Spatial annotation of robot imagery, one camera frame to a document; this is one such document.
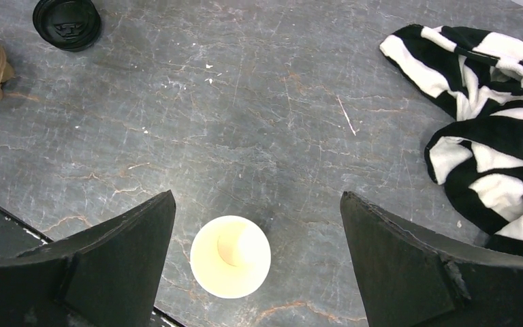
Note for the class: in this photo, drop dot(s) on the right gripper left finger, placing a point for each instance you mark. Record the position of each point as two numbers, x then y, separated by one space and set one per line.
108 271

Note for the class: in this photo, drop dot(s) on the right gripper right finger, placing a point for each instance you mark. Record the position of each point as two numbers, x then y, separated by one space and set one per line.
409 275

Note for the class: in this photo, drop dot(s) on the green paper coffee cup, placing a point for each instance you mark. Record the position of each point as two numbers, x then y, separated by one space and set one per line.
230 257

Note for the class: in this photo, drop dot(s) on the black white striped cloth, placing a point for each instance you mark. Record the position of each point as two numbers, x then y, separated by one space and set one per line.
476 77

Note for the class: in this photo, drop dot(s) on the stack of black lids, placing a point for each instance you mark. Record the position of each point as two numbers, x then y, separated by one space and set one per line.
69 25

